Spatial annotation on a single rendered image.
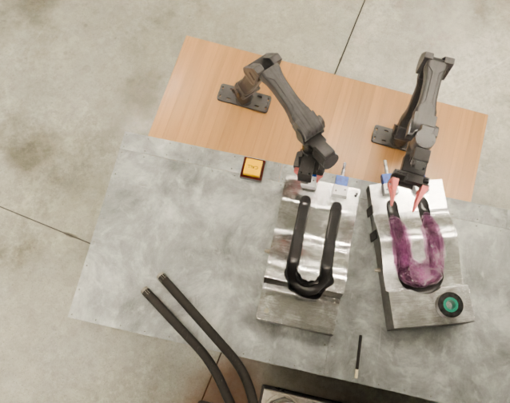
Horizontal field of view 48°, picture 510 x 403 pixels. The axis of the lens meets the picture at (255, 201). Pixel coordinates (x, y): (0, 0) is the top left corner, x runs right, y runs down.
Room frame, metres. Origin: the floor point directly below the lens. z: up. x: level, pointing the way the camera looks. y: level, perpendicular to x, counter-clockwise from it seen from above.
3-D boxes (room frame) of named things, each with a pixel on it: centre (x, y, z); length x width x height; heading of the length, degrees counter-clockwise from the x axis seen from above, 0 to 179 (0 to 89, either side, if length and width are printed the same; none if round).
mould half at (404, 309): (0.39, -0.55, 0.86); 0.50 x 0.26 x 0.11; 4
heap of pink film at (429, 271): (0.39, -0.54, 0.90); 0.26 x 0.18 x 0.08; 4
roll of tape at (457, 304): (0.20, -0.61, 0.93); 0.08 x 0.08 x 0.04
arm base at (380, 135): (0.81, -0.54, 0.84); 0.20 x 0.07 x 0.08; 73
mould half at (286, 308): (0.38, -0.18, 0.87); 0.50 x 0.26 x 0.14; 167
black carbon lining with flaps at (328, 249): (0.40, -0.19, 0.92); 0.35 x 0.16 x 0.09; 167
